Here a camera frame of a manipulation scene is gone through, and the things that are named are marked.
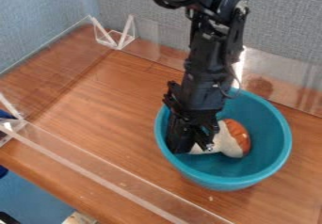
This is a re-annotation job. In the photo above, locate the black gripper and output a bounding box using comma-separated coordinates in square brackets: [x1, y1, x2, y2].
[163, 61, 232, 154]

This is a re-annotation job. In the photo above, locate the white brown toy mushroom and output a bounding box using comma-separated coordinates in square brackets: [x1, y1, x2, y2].
[189, 119, 251, 158]

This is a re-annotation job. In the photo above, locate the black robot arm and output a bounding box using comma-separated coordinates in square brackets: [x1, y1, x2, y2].
[153, 0, 248, 153]

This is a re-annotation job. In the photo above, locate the blue plastic bowl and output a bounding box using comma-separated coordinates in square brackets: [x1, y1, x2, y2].
[155, 90, 291, 191]

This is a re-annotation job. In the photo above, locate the clear acrylic back barrier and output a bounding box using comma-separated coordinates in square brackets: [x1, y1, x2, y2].
[89, 15, 322, 118]

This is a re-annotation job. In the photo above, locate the clear acrylic front barrier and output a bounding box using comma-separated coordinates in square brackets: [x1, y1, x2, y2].
[0, 93, 234, 224]

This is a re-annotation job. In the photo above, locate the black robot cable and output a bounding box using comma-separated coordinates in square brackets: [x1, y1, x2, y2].
[215, 67, 244, 100]

